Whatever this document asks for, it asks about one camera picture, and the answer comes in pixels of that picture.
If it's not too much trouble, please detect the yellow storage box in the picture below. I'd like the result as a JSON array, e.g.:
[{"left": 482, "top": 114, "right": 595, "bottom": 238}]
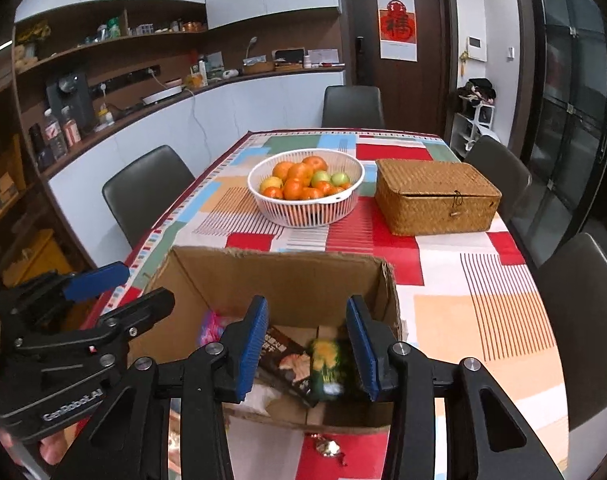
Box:
[{"left": 2, "top": 229, "right": 75, "bottom": 287}]

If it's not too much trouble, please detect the dark grey dining chair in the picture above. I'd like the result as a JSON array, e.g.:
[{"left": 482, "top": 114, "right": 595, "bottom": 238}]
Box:
[
  {"left": 321, "top": 85, "right": 385, "bottom": 130},
  {"left": 102, "top": 145, "right": 196, "bottom": 249},
  {"left": 464, "top": 135, "right": 533, "bottom": 224},
  {"left": 536, "top": 232, "right": 607, "bottom": 432}
]

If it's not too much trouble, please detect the dark glass sliding door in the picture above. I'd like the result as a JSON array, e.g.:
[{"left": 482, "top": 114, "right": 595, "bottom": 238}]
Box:
[{"left": 526, "top": 0, "right": 607, "bottom": 263}]

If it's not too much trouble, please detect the black bag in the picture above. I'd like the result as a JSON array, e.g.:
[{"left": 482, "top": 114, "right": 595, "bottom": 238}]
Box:
[{"left": 456, "top": 78, "right": 497, "bottom": 106}]

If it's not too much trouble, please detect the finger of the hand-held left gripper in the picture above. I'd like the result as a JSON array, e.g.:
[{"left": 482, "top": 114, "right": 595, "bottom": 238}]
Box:
[
  {"left": 81, "top": 287, "right": 176, "bottom": 357},
  {"left": 58, "top": 261, "right": 131, "bottom": 306}
]

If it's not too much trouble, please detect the white counter cabinet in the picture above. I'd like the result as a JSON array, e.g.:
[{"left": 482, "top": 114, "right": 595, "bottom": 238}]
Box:
[{"left": 40, "top": 66, "right": 347, "bottom": 211}]

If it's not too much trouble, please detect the lidded wicker box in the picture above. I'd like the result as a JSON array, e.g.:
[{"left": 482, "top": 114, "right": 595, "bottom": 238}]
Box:
[{"left": 374, "top": 158, "right": 503, "bottom": 237}]

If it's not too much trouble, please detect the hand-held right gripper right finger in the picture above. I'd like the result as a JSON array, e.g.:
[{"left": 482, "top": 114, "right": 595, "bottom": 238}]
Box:
[{"left": 345, "top": 294, "right": 565, "bottom": 480}]

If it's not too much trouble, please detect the pink label bottle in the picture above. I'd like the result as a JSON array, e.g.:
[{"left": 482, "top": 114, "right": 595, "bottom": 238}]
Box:
[{"left": 61, "top": 105, "right": 83, "bottom": 148}]

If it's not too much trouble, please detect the brown wall shelf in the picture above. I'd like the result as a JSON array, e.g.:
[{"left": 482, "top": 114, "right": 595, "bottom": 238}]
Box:
[{"left": 12, "top": 0, "right": 210, "bottom": 93}]

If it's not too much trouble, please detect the dark wooden shelf unit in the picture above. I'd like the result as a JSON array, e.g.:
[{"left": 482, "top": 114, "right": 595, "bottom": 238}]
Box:
[{"left": 0, "top": 47, "right": 100, "bottom": 291}]

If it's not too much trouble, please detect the brown cardboard box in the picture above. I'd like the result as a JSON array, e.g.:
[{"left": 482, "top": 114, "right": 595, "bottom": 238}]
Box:
[{"left": 128, "top": 246, "right": 407, "bottom": 435}]

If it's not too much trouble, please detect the dark brown door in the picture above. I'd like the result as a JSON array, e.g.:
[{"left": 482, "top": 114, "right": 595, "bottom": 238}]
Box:
[{"left": 338, "top": 0, "right": 459, "bottom": 138}]

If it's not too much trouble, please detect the white shoe rack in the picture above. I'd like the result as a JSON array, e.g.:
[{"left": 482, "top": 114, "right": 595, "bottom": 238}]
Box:
[{"left": 452, "top": 102, "right": 502, "bottom": 155}]

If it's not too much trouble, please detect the pink snack bag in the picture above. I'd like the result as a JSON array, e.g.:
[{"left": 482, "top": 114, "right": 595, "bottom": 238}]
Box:
[{"left": 200, "top": 310, "right": 235, "bottom": 350}]

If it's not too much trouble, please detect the person's left hand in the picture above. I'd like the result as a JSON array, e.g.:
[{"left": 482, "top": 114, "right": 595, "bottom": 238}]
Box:
[{"left": 0, "top": 425, "right": 80, "bottom": 467}]

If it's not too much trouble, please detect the black door lock handle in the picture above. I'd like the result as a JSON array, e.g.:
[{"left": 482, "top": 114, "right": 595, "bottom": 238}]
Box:
[{"left": 355, "top": 35, "right": 367, "bottom": 87}]

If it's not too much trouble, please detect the silver wrapped candy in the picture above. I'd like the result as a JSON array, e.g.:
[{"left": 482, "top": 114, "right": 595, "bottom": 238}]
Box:
[{"left": 311, "top": 434, "right": 349, "bottom": 467}]

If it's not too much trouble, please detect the colourful patchwork tablecloth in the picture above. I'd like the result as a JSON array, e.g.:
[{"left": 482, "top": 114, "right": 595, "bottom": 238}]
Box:
[{"left": 76, "top": 130, "right": 570, "bottom": 480}]

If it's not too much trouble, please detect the red white wall calendar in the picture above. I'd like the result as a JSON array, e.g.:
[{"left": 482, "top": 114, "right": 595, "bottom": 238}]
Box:
[{"left": 376, "top": 0, "right": 419, "bottom": 63}]

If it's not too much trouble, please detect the yellow green snack packet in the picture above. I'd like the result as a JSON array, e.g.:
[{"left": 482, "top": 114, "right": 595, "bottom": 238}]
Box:
[{"left": 307, "top": 337, "right": 357, "bottom": 402}]

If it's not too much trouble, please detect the dark chocolate packet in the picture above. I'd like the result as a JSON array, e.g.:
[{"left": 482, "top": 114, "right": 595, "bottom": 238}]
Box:
[{"left": 256, "top": 326, "right": 320, "bottom": 409}]

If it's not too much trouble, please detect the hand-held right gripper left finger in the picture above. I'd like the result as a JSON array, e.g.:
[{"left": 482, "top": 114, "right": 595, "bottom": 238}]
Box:
[{"left": 51, "top": 294, "right": 270, "bottom": 480}]

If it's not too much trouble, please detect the pile of oranges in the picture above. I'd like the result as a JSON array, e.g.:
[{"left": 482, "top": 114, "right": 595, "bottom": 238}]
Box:
[{"left": 261, "top": 155, "right": 355, "bottom": 201}]

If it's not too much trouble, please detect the black coffee machine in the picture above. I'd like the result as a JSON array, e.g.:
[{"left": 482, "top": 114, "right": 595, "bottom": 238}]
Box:
[{"left": 46, "top": 70, "right": 98, "bottom": 137}]

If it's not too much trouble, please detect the white plastic fruit basket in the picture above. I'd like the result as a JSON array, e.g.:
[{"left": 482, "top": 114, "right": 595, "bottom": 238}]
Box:
[{"left": 247, "top": 148, "right": 365, "bottom": 229}]

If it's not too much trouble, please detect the clear water bottle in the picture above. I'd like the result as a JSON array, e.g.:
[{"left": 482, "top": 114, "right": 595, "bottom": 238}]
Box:
[{"left": 43, "top": 108, "right": 69, "bottom": 162}]

